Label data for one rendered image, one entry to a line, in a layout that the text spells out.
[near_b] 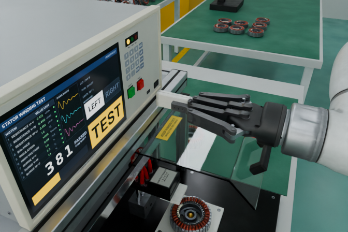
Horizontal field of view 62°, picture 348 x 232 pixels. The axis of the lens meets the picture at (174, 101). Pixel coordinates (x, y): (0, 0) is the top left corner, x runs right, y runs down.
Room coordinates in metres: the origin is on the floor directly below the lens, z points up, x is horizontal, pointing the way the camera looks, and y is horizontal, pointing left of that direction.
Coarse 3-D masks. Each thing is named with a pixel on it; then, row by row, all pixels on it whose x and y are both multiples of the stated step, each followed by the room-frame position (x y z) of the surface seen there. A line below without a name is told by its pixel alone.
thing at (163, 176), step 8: (152, 168) 0.57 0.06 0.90; (160, 168) 0.55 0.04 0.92; (152, 176) 0.52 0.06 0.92; (160, 176) 0.52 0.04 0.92; (168, 176) 0.52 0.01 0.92; (176, 176) 0.52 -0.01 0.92; (136, 184) 0.52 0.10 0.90; (144, 184) 0.52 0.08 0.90; (152, 184) 0.50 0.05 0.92; (160, 184) 0.50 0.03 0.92; (168, 184) 0.50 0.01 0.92; (176, 184) 0.52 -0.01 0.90; (136, 192) 0.53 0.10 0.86; (144, 192) 0.51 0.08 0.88; (152, 192) 0.50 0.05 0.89; (160, 192) 0.49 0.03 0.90; (168, 192) 0.48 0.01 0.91; (176, 192) 0.51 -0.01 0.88; (184, 192) 0.51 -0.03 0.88; (168, 200) 0.48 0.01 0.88; (176, 200) 0.48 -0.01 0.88
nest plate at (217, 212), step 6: (210, 204) 0.55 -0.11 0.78; (168, 210) 0.53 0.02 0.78; (216, 210) 0.53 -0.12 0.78; (222, 210) 0.53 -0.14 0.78; (168, 216) 0.51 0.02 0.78; (180, 216) 0.51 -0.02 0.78; (198, 216) 0.51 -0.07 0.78; (216, 216) 0.51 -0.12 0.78; (162, 222) 0.49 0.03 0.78; (168, 222) 0.49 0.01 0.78; (216, 222) 0.49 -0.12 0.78; (156, 228) 0.47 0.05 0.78; (162, 228) 0.47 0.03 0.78; (168, 228) 0.47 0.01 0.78; (210, 228) 0.47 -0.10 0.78; (216, 228) 0.47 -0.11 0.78
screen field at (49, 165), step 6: (66, 150) 0.33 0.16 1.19; (72, 150) 0.34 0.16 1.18; (54, 156) 0.31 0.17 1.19; (60, 156) 0.32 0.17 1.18; (66, 156) 0.33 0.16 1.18; (48, 162) 0.30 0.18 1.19; (54, 162) 0.31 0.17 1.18; (60, 162) 0.32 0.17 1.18; (48, 168) 0.30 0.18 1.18; (54, 168) 0.30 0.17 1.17; (48, 174) 0.29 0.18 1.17
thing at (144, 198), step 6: (132, 198) 0.53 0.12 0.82; (144, 198) 0.53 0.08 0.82; (150, 198) 0.54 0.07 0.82; (132, 204) 0.52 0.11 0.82; (138, 204) 0.51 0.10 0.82; (144, 204) 0.51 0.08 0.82; (150, 204) 0.54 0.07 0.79; (132, 210) 0.52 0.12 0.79; (138, 210) 0.51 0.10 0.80; (144, 210) 0.51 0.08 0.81; (144, 216) 0.51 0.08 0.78
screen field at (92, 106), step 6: (114, 84) 0.46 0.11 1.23; (102, 90) 0.43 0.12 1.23; (108, 90) 0.44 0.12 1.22; (114, 90) 0.46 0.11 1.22; (120, 90) 0.48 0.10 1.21; (96, 96) 0.41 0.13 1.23; (102, 96) 0.43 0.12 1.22; (108, 96) 0.44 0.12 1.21; (90, 102) 0.40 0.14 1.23; (96, 102) 0.41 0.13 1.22; (102, 102) 0.42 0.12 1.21; (90, 108) 0.39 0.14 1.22; (96, 108) 0.41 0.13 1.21; (90, 114) 0.39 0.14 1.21
